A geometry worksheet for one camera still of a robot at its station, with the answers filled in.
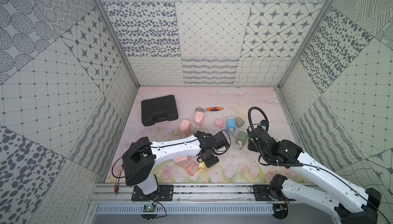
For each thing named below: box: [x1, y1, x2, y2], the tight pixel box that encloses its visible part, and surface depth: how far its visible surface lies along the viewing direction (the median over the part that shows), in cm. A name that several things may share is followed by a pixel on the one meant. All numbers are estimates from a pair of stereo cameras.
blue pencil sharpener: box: [225, 117, 236, 138], surface depth 93 cm
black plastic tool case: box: [141, 94, 179, 127], surface depth 101 cm
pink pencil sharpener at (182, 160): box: [176, 155, 189, 165], surface depth 80 cm
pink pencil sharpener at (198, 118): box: [193, 111, 205, 130], surface depth 97 cm
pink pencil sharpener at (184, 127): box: [179, 119, 191, 138], surface depth 93 cm
